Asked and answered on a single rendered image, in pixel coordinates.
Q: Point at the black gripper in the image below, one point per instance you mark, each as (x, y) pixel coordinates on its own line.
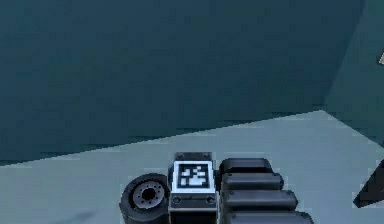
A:
(146, 196)

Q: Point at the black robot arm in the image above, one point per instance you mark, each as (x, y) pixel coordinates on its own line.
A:
(256, 196)

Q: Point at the black furniture piece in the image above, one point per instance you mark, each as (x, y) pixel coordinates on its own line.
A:
(373, 188)

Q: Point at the grey wall fixture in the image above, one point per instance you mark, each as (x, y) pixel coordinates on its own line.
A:
(381, 58)

